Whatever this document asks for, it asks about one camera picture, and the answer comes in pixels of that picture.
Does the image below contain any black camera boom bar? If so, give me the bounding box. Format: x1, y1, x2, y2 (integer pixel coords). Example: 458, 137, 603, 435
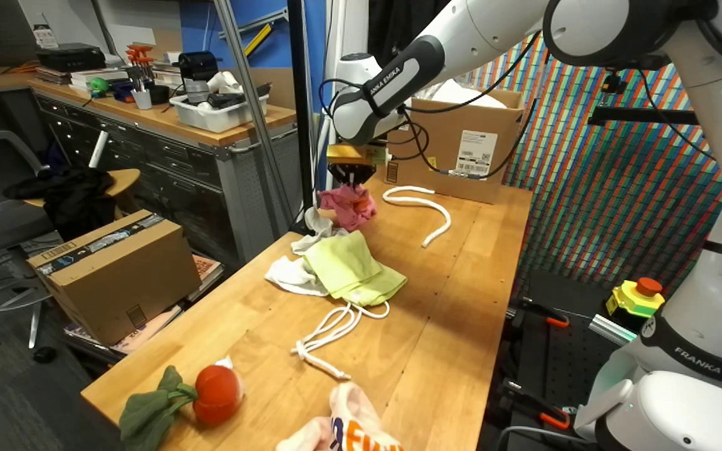
583, 97, 701, 143

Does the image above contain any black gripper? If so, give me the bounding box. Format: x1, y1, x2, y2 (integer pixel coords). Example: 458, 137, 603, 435
330, 157, 379, 196

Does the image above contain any yellow emergency stop button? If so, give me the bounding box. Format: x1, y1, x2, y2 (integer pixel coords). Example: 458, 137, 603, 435
603, 273, 670, 322

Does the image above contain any black vertical pole stand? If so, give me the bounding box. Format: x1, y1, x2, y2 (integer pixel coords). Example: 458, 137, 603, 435
286, 0, 315, 223

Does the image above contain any black orange-handled clamp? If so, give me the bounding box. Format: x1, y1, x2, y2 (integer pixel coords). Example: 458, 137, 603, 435
505, 295, 577, 332
495, 377, 577, 435

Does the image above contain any pink cloth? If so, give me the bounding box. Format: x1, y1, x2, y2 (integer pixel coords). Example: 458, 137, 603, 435
315, 182, 379, 234

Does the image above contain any orange toy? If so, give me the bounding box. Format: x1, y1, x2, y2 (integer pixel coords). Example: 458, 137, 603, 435
122, 43, 156, 69

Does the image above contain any white cloth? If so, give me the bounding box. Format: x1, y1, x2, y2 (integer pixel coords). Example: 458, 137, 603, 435
263, 204, 332, 301

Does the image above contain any silver metal pole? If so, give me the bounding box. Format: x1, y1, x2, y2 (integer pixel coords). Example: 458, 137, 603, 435
207, 0, 292, 234

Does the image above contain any white plastic bin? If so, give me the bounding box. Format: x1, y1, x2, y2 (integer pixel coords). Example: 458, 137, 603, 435
167, 84, 271, 134

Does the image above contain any black flat box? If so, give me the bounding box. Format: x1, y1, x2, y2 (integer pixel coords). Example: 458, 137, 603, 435
37, 44, 108, 73

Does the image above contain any white drawstring cord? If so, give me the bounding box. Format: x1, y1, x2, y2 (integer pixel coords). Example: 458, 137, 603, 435
290, 298, 393, 382

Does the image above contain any yellow-green cloth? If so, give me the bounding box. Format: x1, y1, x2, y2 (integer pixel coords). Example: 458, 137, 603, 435
300, 231, 409, 308

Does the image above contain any colourful patterned backdrop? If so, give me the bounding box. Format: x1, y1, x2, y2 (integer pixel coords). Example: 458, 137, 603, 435
458, 48, 722, 295

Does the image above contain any peach shirt with orange print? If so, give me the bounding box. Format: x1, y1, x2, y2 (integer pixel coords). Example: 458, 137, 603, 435
272, 381, 406, 451

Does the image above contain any wooden workbench with grey drawers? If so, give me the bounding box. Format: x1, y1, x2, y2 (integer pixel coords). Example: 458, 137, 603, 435
0, 60, 306, 269

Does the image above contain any wooden stool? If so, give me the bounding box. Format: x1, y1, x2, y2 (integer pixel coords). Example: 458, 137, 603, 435
20, 166, 142, 211

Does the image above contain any cardboard box with white label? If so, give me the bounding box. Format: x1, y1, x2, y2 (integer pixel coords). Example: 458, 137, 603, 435
384, 77, 527, 204

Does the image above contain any yellow wrist camera mount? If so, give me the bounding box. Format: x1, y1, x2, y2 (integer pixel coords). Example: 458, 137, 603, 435
322, 143, 375, 166

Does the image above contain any black jacket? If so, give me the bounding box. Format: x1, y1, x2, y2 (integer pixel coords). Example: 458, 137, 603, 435
1, 166, 119, 242

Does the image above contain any red radish plush toy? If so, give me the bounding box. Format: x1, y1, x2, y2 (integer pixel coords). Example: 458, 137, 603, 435
117, 357, 245, 451

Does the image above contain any cardboard box with printed tape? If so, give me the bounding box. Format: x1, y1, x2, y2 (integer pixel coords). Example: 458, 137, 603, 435
25, 207, 203, 347

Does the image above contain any white rope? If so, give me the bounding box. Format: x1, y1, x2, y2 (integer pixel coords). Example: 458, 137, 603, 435
381, 182, 455, 251

